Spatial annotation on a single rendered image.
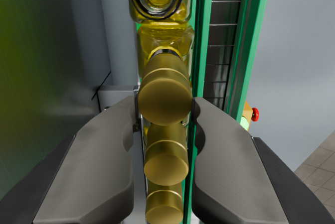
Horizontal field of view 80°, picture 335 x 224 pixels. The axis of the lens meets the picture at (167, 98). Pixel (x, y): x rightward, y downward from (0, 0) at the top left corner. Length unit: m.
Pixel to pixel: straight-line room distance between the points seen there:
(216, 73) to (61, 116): 0.30
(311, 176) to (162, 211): 2.22
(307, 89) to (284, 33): 0.19
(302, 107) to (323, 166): 1.62
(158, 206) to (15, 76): 0.16
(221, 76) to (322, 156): 1.86
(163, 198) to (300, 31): 0.53
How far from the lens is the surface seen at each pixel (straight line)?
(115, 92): 0.45
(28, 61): 0.22
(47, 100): 0.24
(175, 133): 0.16
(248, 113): 0.57
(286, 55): 0.62
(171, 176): 0.16
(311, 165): 2.26
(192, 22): 0.31
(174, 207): 0.19
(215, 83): 0.44
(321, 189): 2.58
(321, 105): 0.75
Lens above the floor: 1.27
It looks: 61 degrees down
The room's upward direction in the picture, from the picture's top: 180 degrees counter-clockwise
